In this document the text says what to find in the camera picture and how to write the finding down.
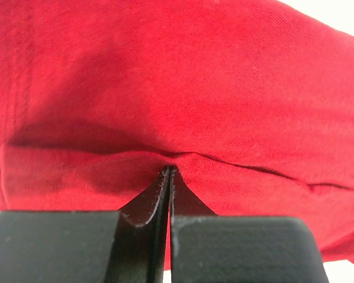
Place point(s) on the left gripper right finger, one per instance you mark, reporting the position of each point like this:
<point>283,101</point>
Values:
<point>206,247</point>

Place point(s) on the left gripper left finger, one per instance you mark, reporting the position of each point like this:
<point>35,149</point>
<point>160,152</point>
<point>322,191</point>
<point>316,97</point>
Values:
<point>125,245</point>

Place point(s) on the dark red t shirt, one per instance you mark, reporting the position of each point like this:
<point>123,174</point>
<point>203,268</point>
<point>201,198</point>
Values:
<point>253,101</point>

